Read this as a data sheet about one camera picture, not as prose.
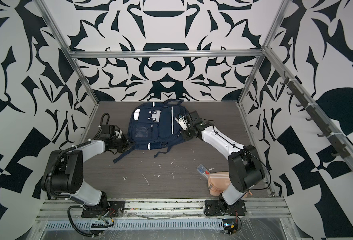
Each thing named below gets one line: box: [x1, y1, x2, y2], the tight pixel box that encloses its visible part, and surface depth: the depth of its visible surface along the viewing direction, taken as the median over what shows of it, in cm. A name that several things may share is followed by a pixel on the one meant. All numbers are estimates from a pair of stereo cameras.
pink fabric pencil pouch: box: [208, 171, 231, 196], surface depth 82 cm
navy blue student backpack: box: [113, 99, 188, 164], surface depth 98 cm
